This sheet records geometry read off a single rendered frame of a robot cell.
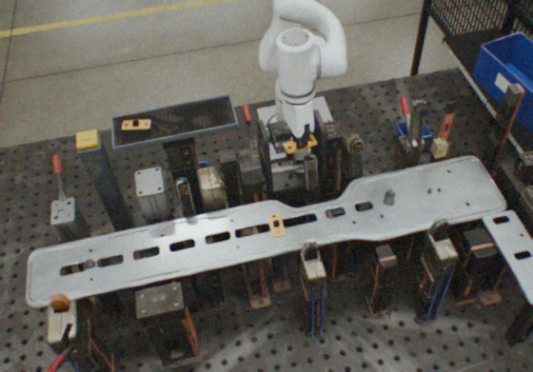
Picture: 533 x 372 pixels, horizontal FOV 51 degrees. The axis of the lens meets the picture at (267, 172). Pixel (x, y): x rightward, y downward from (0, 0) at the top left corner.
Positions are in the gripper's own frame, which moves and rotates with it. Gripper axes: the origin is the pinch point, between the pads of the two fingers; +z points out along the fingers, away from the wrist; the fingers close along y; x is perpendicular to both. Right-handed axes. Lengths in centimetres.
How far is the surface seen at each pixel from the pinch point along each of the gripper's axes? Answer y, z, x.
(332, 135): -11.0, 16.1, 14.6
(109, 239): -9, 26, -56
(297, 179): -11.2, 31.1, 2.8
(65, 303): 12, 17, -69
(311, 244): 20.6, 17.3, -6.0
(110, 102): -187, 126, -52
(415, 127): -3.4, 16.0, 37.9
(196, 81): -184, 127, 2
